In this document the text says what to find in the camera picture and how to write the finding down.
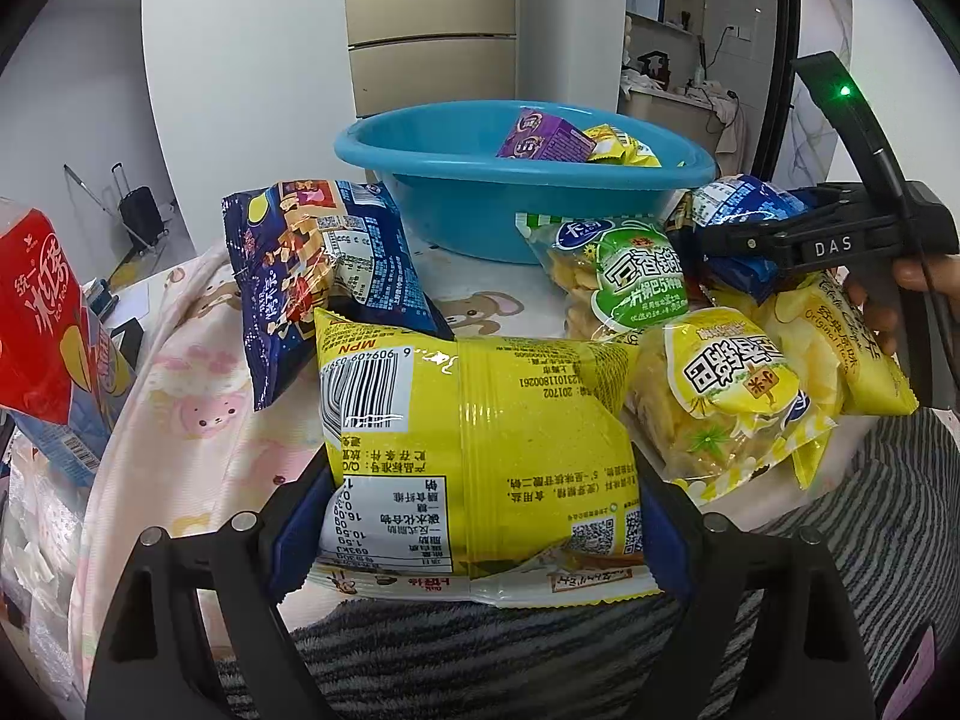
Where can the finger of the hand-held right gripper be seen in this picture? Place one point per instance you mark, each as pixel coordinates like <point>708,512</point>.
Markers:
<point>731,241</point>
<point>851,199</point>

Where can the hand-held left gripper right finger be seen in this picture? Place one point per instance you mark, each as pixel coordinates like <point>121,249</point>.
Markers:
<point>664,532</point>

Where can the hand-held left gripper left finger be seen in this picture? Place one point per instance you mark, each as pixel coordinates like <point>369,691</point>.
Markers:
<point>294,540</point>

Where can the green label snack packet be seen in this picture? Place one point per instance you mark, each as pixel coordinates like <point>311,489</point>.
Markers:
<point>630,270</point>

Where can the large yellow snack packet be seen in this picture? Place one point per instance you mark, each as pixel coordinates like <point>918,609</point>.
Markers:
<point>510,420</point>

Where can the blue plastic basin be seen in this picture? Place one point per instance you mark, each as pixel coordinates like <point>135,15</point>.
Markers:
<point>450,195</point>

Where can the person's right hand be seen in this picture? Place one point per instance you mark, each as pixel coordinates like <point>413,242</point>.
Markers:
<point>874,307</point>

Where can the pale yellow chips packet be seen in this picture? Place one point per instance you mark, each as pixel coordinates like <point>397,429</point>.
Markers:
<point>832,345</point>

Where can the white cluttered counter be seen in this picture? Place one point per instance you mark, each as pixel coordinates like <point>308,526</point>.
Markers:
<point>675,116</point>

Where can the small yellow snack packet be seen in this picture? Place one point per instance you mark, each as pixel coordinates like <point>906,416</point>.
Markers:
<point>621,146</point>

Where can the yellow label cracker packet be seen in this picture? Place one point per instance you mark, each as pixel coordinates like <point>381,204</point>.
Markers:
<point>720,397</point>

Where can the purple snack packet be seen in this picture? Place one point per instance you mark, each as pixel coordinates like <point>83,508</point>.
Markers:
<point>540,136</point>

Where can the grey striped blanket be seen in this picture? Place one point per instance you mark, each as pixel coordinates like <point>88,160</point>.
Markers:
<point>885,510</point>

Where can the clear plastic bag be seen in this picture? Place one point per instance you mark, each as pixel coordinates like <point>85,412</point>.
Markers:
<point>37,555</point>

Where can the dark blue snack packet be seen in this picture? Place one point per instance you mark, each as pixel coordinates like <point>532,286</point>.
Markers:
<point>315,270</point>

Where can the red drink carton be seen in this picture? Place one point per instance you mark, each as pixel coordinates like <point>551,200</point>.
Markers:
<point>37,315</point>

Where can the black suitcase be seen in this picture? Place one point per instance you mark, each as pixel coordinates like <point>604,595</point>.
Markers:
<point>141,214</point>

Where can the beige refrigerator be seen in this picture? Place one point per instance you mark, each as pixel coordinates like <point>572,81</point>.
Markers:
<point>431,22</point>

